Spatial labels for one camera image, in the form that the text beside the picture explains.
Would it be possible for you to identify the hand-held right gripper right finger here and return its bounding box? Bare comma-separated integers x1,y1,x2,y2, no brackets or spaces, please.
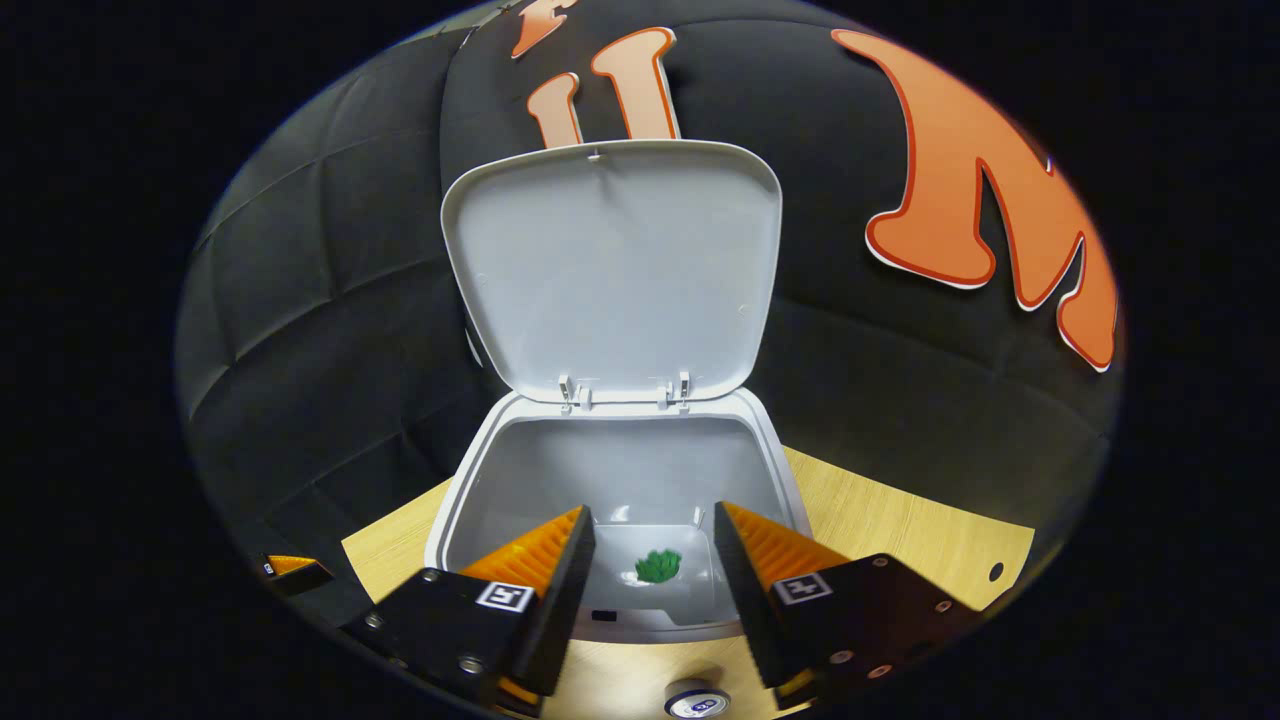
713,500,986,711

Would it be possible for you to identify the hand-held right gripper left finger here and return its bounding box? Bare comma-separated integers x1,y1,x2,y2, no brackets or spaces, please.
340,505,597,716

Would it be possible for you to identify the silver pop can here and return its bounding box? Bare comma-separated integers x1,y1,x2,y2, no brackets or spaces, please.
665,679,731,720

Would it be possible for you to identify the white desktop garbage bin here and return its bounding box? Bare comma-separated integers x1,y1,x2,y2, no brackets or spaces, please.
425,138,813,643

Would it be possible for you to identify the wooden desktop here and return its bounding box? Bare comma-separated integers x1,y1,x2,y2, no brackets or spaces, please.
342,445,1036,720

